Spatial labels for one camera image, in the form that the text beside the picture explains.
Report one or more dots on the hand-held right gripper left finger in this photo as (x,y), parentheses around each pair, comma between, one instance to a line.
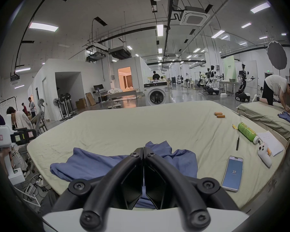
(120,173)

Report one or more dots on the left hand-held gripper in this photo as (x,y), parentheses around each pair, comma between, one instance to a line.
(2,134)

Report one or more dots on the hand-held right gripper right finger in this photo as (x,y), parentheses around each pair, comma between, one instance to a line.
(166,173)

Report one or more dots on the blue shirt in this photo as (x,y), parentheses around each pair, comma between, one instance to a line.
(91,163)

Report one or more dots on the person's left hand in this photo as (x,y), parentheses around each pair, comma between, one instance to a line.
(4,150)

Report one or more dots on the group of people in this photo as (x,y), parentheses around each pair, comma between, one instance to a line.
(29,107)

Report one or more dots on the standing fan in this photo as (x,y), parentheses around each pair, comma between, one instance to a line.
(56,109)

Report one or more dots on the bed with pale green sheet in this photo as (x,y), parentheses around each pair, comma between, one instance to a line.
(125,127)

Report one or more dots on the white power strip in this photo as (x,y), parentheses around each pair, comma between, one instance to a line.
(30,189)

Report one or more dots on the brown carton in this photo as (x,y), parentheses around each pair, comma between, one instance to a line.
(81,103)
(90,99)

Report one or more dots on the smartphone with lit screen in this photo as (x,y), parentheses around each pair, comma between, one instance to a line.
(232,173)

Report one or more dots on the black pen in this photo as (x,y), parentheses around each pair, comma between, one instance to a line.
(237,142)

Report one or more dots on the white washing machine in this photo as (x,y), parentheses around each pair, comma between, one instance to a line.
(156,94)

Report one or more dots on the table with white cloths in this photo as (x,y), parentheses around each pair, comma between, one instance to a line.
(118,93)

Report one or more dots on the yellow wrapper scrap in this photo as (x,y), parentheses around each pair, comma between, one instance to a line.
(234,126)

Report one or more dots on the desk with black monitor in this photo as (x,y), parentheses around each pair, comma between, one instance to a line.
(98,89)

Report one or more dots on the green drink bottle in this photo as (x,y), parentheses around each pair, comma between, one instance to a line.
(247,131)

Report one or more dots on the white hand controller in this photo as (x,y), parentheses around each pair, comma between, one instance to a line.
(264,155)

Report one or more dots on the white humanoid robot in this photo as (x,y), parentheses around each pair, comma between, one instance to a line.
(211,81)
(243,86)

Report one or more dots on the white paper notebook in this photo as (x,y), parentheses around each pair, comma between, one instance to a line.
(272,141)

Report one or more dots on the low bed with green sheet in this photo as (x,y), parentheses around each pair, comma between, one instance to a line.
(261,112)

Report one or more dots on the blue garment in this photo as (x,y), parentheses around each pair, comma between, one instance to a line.
(286,117)

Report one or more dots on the silver umbrella lamp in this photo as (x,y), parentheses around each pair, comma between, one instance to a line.
(277,54)

